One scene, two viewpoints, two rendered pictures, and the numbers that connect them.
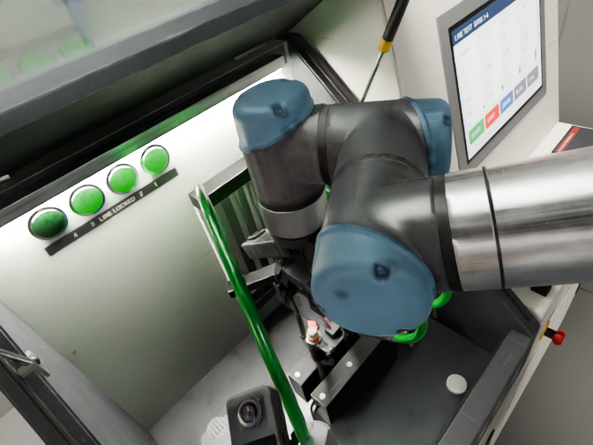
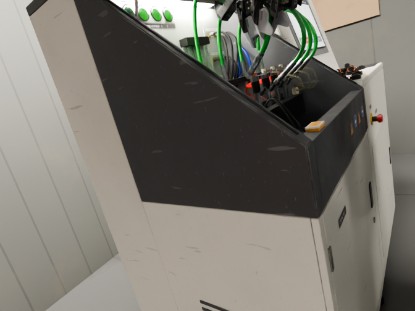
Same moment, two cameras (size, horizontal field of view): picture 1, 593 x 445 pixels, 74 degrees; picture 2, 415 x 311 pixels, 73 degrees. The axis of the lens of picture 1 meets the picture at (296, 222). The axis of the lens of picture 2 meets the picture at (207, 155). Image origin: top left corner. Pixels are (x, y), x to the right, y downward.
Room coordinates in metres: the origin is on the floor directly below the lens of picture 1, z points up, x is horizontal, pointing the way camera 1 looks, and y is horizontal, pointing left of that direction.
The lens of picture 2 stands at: (-0.50, 0.45, 1.11)
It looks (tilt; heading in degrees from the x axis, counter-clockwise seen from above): 14 degrees down; 347
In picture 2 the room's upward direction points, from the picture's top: 15 degrees counter-clockwise
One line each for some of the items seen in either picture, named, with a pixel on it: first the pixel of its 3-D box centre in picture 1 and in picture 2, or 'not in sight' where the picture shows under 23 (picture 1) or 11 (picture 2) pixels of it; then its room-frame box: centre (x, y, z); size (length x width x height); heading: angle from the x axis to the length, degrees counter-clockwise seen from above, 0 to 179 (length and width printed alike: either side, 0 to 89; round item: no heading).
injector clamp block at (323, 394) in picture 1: (364, 344); (278, 121); (0.44, -0.08, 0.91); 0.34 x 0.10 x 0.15; 127
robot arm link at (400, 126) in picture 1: (384, 153); not in sight; (0.29, -0.09, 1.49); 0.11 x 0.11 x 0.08; 68
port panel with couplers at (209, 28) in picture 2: not in sight; (220, 57); (0.73, -0.02, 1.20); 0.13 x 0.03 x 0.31; 127
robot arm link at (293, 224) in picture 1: (296, 204); not in sight; (0.34, 0.00, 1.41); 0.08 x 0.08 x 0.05
